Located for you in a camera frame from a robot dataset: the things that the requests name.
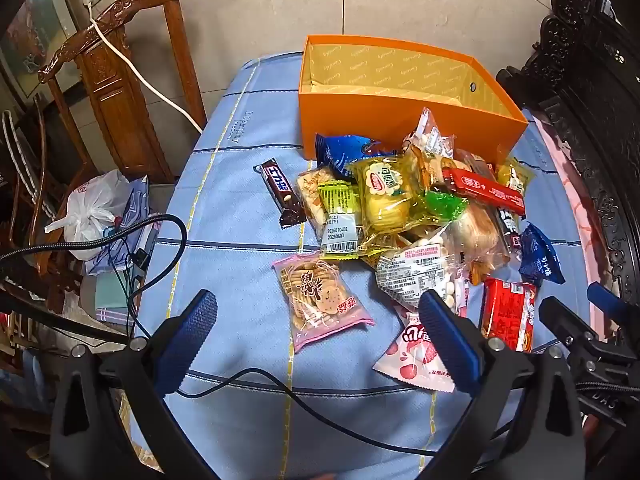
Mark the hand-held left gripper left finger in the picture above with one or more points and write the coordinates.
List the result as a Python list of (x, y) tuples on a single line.
[(195, 330)]

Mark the white plastic bag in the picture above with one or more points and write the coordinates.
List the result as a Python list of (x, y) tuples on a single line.
[(92, 210)]

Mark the carved wooden chair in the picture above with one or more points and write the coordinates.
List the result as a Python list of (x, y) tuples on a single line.
[(115, 90)]

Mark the small blue snack packet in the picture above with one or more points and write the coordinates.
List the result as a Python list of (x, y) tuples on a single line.
[(537, 257)]

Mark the brown bread packet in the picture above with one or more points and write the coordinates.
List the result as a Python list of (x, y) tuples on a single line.
[(509, 227)]

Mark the orange cardboard box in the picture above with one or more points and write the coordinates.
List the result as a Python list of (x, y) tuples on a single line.
[(400, 120)]

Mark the clear round biscuit packet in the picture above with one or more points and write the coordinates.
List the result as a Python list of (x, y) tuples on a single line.
[(430, 135), (415, 270)]

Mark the blue checked tablecloth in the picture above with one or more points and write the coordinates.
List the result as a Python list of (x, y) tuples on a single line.
[(240, 200)]

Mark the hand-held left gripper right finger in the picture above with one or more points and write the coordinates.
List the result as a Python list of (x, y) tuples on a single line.
[(450, 340)]

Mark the pink strawberry snack packet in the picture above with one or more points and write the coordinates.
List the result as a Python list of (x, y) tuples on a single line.
[(410, 360)]

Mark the green folded cloth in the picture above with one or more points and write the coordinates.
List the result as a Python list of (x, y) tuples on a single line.
[(115, 295)]

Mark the red snack packet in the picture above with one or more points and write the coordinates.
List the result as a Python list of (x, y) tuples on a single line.
[(507, 312)]

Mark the red wafer bar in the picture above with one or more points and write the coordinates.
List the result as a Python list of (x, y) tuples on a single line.
[(480, 187)]

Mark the clear bread packet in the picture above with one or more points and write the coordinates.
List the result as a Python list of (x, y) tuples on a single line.
[(475, 240)]

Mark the blue striped cloth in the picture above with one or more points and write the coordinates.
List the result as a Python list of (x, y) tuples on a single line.
[(142, 200)]

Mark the green label rice cracker packet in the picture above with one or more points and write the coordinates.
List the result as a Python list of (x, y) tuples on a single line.
[(340, 200)]

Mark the framed picture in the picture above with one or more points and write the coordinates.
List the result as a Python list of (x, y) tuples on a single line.
[(40, 35)]

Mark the pink cracker packet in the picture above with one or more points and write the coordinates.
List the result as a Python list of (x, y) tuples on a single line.
[(315, 295)]

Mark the small yellow snack packet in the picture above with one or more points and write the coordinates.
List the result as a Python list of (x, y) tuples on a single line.
[(515, 175)]

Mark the brown chocolate bar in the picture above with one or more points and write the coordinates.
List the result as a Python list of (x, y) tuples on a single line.
[(280, 190)]

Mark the large blue snack packet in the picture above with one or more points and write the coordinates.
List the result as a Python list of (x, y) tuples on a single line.
[(345, 152)]

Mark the green jelly packet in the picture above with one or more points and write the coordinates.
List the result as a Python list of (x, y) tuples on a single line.
[(445, 205)]

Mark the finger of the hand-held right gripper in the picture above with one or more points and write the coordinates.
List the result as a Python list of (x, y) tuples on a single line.
[(565, 322), (607, 297)]

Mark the yellow biscuit packet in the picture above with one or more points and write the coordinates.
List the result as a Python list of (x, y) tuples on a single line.
[(390, 195)]

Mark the dark carved wooden furniture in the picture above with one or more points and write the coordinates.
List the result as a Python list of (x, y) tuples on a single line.
[(590, 85)]

